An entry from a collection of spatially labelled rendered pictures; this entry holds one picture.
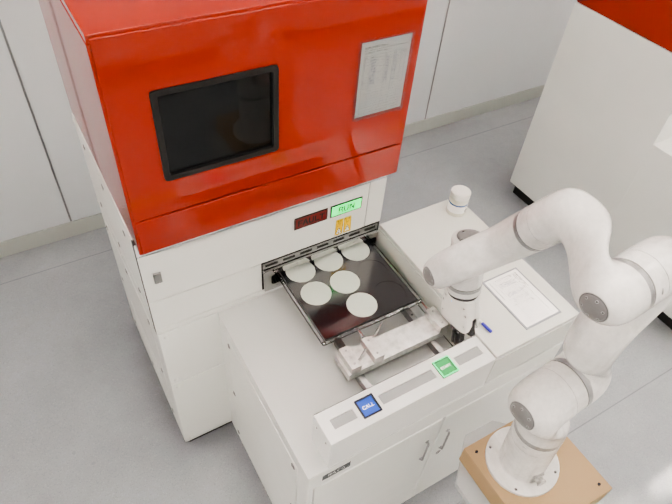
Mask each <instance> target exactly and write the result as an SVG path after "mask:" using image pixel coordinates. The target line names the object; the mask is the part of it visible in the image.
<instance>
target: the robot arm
mask: <svg viewBox="0 0 672 504"><path fill-rule="evenodd" d="M611 232H612V221H611V217H610V214H609V212H608V211H607V209H606V208H605V207H604V206H603V205H602V204H601V203H600V202H599V201H598V200H597V199H596V198H595V197H593V196H592V195H590V194H589V193H587V192H585V191H583V190H580V189H576V188H565V189H561V190H558V191H555V192H553V193H551V194H549V195H547V196H545V197H544V198H542V199H540V200H538V201H536V202H534V203H533V204H531V205H529V206H527V207H525V208H524V209H522V210H520V211H518V212H516V213H515V214H513V215H511V216H509V217H508V218H506V219H504V220H502V221H501V222H499V223H497V224H496V225H494V226H492V227H490V228H488V229H486V230H484V231H479V230H476V229H469V228H466V229H460V230H458V231H456V232H454V233H453V235H452V237H451V245H450V246H449V247H447V248H446V249H444V250H442V251H440V252H439V253H437V254H435V255H434V256H432V257H431V258H430V259H428V260H427V262H426V263H425V265H424V267H423V276H424V279H425V281H426V282H427V284H428V285H430V286H431V287H433V288H437V289H442V288H446V289H445V291H444V294H443V298H442V304H441V314H442V316H443V317H444V318H445V319H446V320H447V321H448V322H449V323H450V325H451V329H452V336H451V342H453V343H454V344H455V345H456V344H458V343H461V342H463V341H464V337H465V334H467V335H469V336H470V337H472V336H474V335H475V328H478V325H479V319H480V297H479V295H480V293H481V289H482V282H483V275H484V273H486V272H489V271H491V270H494V269H496V268H499V267H501V266H504V265H506V264H509V263H512V262H514V261H517V260H520V259H522V258H525V257H528V256H530V255H533V254H535V253H537V252H540V251H542V250H545V249H547V248H549V247H552V246H554V245H556V244H559V243H562V244H563V245H564V247H565V250H566V253H567V258H568V265H569V275H570V286H571V291H572V295H573V298H574V301H575V303H576V305H577V307H578V308H579V309H580V313H579V314H578V315H577V317H576V319H575V320H574V322H573V323H572V325H571V327H570V328H569V330H568V332H567V334H566V336H565V339H564V343H563V351H562V352H561V353H560V354H559V355H558V356H556V357H555V358H554V359H552V360H551V361H549V362H548V363H546V364H545V365H543V366H542V367H540V368H539V369H537V370H535V371H534V372H532V373H531V374H529V375H528V376H526V377H525V378H524V379H522V380H521V381H520V382H519V383H518V384H517V385H516V386H515V387H514V388H513V389H512V391H511V392H510V394H509V396H508V408H509V410H510V412H511V414H512V415H513V416H514V420H513V422H512V425H511V426H508V427H505V428H502V429H500V430H498V431H496V432H495V433H494V434H493V435H492V436H491V437H490V439H489V441H488V443H487V446H486V450H485V460H486V464H487V468H488V470H489V472H490V474H491V475H492V477H493V478H494V480H495V481H496V482H497V483H498V484H499V485H500V486H501V487H503V488H504V489H505V490H507V491H509V492H510V493H513V494H515V495H518V496H522V497H538V496H541V495H544V494H545V493H547V492H549V491H550V490H551V489H552V488H553V486H554V485H555V483H556V482H557V480H558V477H559V472H560V467H559V460H558V457H557V454H556V453H557V452H558V450H559V448H560V447H561V445H562V444H563V442H564V441H565V439H566V437H567V435H568V433H569V430H570V419H571V418H573V417H574V416H576V415H577V414H578V413H580V412H581V411H582V410H584V409H585V408H587V407H588V406H589V405H591V404H592V403H593V402H595V401H596V400H597V399H598V398H599V397H600V396H602V394H603V393H604V392H605V391H606V390H607V388H608V386H609V384H610V382H611V378H612V371H611V368H612V365H613V364H614V362H615V361H616V360H617V358H618V357H619V356H620V355H621V353H622V352H623V351H624V350H625V348H626V347H627V346H628V345H629V344H630V342H631V341H632V340H633V339H634V338H635V337H636V336H637V335H638V334H639V333H640V332H641V331H642V330H643V329H644V328H645V327H646V326H647V325H649V324H650V323H651V322H652V321H653V320H654V319H655V318H656V317H657V316H658V315H659V314H660V313H661V312H662V311H663V310H664V309H665V308H666V307H667V306H668V305H670V304H671V303H672V237H668V236H653V237H649V238H647V239H644V240H642V241H641V242H639V243H637V244H635V245H633V246H632V247H630V248H629V249H627V250H625V251H624V252H622V253H620V254H619V255H617V256H615V257H614V258H612V259H611V258H610V256H609V242H610V237H611Z"/></svg>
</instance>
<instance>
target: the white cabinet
mask: <svg viewBox="0 0 672 504"><path fill-rule="evenodd" d="M219 323H220V331H221V338H222V346H223V354H224V362H225V370H226V378H227V385H228V393H229V401H230V409H231V417H232V422H233V425H234V427H235V429H236V431H237V433H238V435H239V437H240V439H241V441H242V443H243V445H244V447H245V449H246V451H247V453H248V455H249V457H250V459H251V461H252V463H253V465H254V467H255V470H256V472H257V474H258V476H259V478H260V480H261V482H262V484H263V486H264V488H265V490H266V492H267V494H268V496H269V498H270V500H271V502H272V504H401V503H403V502H405V501H406V500H408V499H410V498H411V497H413V496H415V495H416V494H418V493H420V492H421V491H423V490H425V489H426V488H428V487H430V486H431V485H433V484H435V483H436V482H438V481H440V480H441V479H443V478H445V477H446V476H448V475H450V474H451V473H453V472H455V471H456V470H458V467H459V462H460V460H459V458H460V456H461V451H462V446H463V441H464V437H465V435H466V434H468V433H470V432H472V431H474V430H476V429H477V428H479V427H481V426H483V425H485V424H487V423H488V422H490V421H497V422H501V423H505V424H507V423H509V422H511V421H513V420H514V416H513V415H512V414H511V412H510V410H509V408H508V396H509V394H510V392H511V391H512V389H513V388H514V387H515V386H516V385H517V384H518V383H519V382H520V381H521V380H522V379H524V378H525V377H526V376H528V375H529V374H531V373H532V372H534V371H535V370H537V369H539V368H540V367H542V366H543V365H545V364H546V363H548V362H549V361H551V360H552V359H553V358H554V357H555V355H556V354H557V352H558V350H559V349H560V347H561V345H562V344H563V341H562V342H560V343H559V344H557V345H555V346H553V347H551V348H549V349H547V350H546V351H544V352H542V353H540V354H538V355H536V356H535V357H533V358H531V359H529V360H527V361H525V362H523V363H522V364H520V365H518V366H516V367H514V368H512V369H510V370H509V371H507V372H505V373H503V374H501V375H499V376H498V377H496V378H494V379H492V380H490V381H488V382H486V383H484V385H483V386H481V387H480V388H478V389H476V390H474V391H472V392H470V393H468V394H467V395H465V396H463V397H461V398H459V399H457V400H455V401H454V402H452V403H450V404H448V405H446V406H444V407H443V408H441V409H439V410H437V411H435V412H433V413H431V414H430V415H428V416H426V417H424V418H422V419H420V420H419V421H417V422H415V423H413V424H411V425H409V426H407V427H406V428H404V429H402V430H400V431H398V432H396V433H395V434H393V435H391V436H389V437H387V438H385V439H383V440H382V441H380V442H378V443H376V444H374V445H372V446H370V447H369V448H367V449H365V450H363V451H361V452H359V453H358V454H356V455H354V456H352V457H350V458H348V459H346V460H345V461H343V462H341V463H339V464H337V465H335V466H334V467H332V468H330V469H328V470H326V471H324V472H322V473H321V474H319V475H317V476H315V477H313V478H311V479H310V480H308V479H307V477H306V475H305V473H304V471H303V470H302V468H301V466H300V464H299V462H298V460H297V459H296V457H295V455H294V453H293V451H292V449H291V447H290V446H289V444H288V442H287V440H286V438H285V436H284V435H283V433H282V431H281V429H280V427H279V425H278V424H277V422H276V420H275V418H274V416H273V414H272V413H271V411H270V409H269V407H268V405H267V403H266V401H265V400H264V398H263V396H262V394H261V392H260V390H259V389H258V387H257V385H256V383H255V381H254V379H253V378H252V376H251V374H250V372H249V370H248V368H247V366H246V365H245V363H244V361H243V359H242V357H241V355H240V354H239V352H238V350H237V348H236V346H235V344H234V343H233V341H232V339H231V337H230V335H229V333H228V331H227V330H226V328H225V326H224V324H223V322H222V320H221V319H220V317H219Z"/></svg>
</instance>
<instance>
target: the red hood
mask: <svg viewBox="0 0 672 504"><path fill-rule="evenodd" d="M38 1H39V5H40V8H41V11H42V14H43V18H44V21H45V24H46V28H47V31H48V34H49V38H50V41H51V44H52V48H53V51H54V54H55V58H56V61H57V64H58V68H59V71H60V74H61V77H62V81H63V84H64V87H65V91H66V94H67V97H68V101H69V104H70V107H71V111H72V113H73V115H74V117H75V119H76V121H77V123H78V125H79V128H80V130H81V132H82V134H83V136H84V138H85V140H86V142H87V144H88V147H89V149H90V151H91V153H92V155H93V157H94V159H95V161H96V164H97V166H98V168H99V170H100V172H101V174H102V176H103V178H104V180H105V183H106V185H107V187H108V189H109V191H110V193H111V195H112V197H113V200H114V202H115V204H116V206H117V208H118V210H119V212H120V214H121V216H122V219H123V221H124V223H125V225H126V227H127V229H128V231H129V233H130V236H131V238H132V240H133V242H134V244H135V246H136V248H137V250H138V252H139V255H144V254H147V253H150V252H153V251H156V250H159V249H162V248H165V247H168V246H172V245H175V244H178V243H181V242H184V241H187V240H190V239H193V238H196V237H199V236H202V235H205V234H208V233H211V232H215V231H218V230H221V229H224V228H227V227H230V226H233V225H236V224H239V223H242V222H245V221H248V220H251V219H254V218H257V217H261V216H264V215H267V214H270V213H273V212H276V211H279V210H282V209H285V208H288V207H291V206H294V205H297V204H300V203H304V202H307V201H310V200H313V199H316V198H319V197H322V196H325V195H328V194H331V193H334V192H337V191H340V190H343V189H346V188H350V187H353V186H356V185H359V184H362V183H365V182H368V181H371V180H374V179H377V178H380V177H383V176H386V175H389V174H393V173H396V172H397V167H398V162H399V156H400V150H401V145H402V139H403V134H404V128H405V123H406V117H407V112H408V106H409V101H410V95H411V90H412V84H413V79H414V73H415V68H416V62H417V57H418V51H419V46H420V40H421V34H422V29H423V23H424V18H425V12H426V7H427V1H428V0H38Z"/></svg>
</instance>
